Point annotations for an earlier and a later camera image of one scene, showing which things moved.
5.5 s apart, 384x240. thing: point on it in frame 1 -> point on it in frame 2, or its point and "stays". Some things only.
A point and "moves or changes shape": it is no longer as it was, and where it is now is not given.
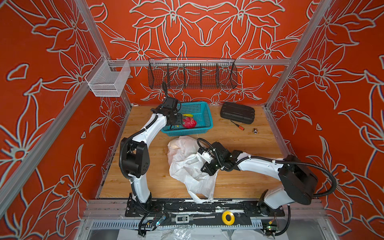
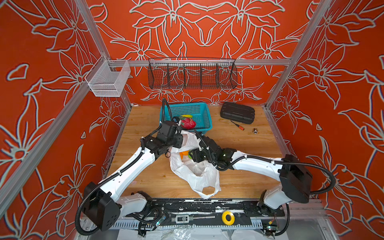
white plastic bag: x=186 y=161 moves or changes shape
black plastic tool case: x=237 y=112 stays
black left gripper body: x=176 y=119 -> x=176 y=141
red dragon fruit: x=188 y=122 stays
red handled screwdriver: x=239 y=126 stays
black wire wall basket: x=192 y=73 stays
